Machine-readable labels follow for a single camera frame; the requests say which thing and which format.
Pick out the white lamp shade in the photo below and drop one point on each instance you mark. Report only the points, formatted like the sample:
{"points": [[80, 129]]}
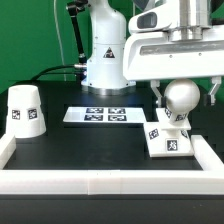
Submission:
{"points": [[24, 118]]}

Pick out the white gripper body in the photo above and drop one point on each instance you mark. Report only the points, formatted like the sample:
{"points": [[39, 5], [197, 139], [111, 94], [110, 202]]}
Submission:
{"points": [[152, 56]]}

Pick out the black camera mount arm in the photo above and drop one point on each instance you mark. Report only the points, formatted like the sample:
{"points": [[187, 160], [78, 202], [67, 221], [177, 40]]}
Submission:
{"points": [[74, 8]]}

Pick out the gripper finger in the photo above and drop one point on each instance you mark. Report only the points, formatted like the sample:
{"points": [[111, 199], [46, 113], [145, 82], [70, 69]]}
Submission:
{"points": [[161, 100], [210, 97]]}

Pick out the white marker board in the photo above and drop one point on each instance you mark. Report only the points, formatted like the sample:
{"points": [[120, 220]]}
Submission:
{"points": [[104, 115]]}

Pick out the white U-shaped fence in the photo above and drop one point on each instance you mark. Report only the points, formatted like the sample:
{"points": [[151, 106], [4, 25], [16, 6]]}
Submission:
{"points": [[209, 180]]}

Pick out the white lamp base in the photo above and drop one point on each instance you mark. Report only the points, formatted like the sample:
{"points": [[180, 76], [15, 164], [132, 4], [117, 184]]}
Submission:
{"points": [[168, 137]]}

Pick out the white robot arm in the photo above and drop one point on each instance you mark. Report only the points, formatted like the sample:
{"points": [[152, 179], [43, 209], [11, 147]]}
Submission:
{"points": [[174, 40]]}

